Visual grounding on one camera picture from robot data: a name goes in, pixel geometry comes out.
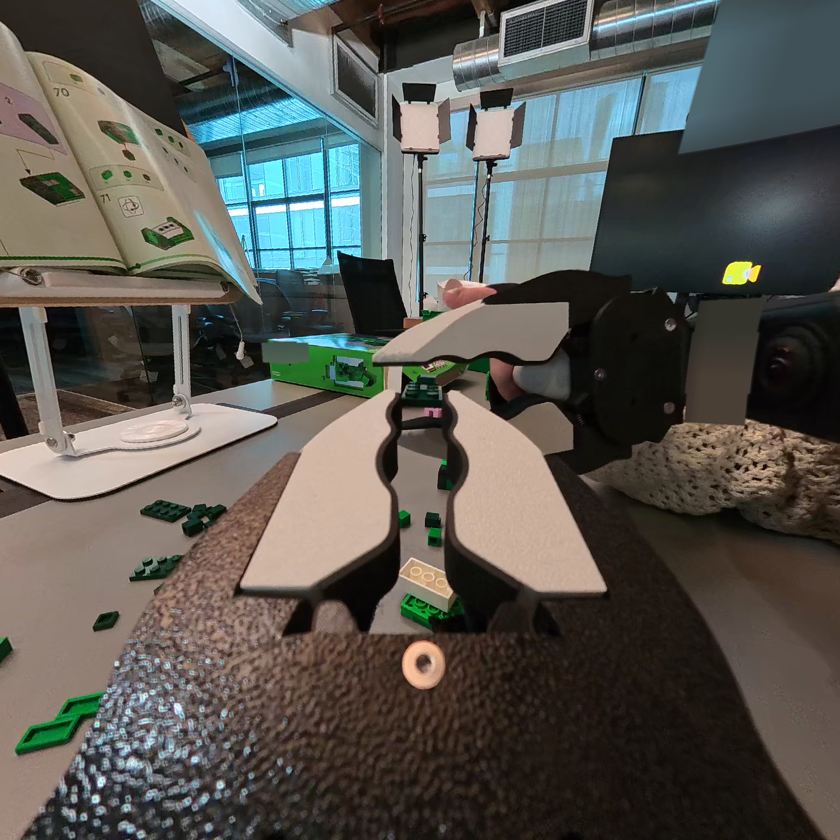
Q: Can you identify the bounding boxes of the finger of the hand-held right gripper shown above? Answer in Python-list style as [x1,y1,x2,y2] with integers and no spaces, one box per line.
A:
[374,301,573,370]

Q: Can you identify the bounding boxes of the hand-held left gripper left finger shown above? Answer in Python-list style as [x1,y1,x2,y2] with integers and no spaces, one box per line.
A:
[241,389,403,605]

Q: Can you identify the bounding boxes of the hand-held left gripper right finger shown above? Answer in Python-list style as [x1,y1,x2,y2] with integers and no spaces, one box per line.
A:
[443,389,609,605]

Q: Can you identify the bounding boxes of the dark green lego brick stack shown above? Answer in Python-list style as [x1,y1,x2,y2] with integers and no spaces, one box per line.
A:
[401,376,447,408]

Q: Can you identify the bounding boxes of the person's right forearm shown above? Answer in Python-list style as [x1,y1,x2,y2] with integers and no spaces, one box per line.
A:
[615,420,840,542]

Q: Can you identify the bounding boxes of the green lego base, tan brick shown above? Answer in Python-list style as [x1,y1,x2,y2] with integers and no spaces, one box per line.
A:
[397,557,462,630]

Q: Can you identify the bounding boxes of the green lego box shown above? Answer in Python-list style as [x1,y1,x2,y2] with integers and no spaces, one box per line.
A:
[262,331,408,396]

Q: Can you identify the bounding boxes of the scattered dark green lego pieces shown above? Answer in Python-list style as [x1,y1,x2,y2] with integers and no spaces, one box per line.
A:
[92,498,228,632]

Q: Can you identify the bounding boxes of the pile of bright green lego pieces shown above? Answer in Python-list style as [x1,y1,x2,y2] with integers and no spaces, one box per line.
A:
[0,636,107,757]

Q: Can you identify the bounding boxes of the lego instruction booklet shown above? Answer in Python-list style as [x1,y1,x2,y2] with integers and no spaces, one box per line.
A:
[0,20,263,304]

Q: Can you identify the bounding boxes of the dark monitor screen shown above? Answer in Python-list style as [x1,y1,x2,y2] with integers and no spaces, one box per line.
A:
[590,125,840,298]

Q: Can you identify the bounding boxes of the studio light panel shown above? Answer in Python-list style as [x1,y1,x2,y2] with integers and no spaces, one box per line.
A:
[466,88,527,283]
[392,83,452,316]

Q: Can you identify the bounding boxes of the white round-cornered base plate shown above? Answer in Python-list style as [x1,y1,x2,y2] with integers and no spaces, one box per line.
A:
[0,268,278,501]

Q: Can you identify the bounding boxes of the ceiling air duct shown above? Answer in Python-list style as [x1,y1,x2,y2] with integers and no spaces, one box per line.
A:
[452,0,720,94]

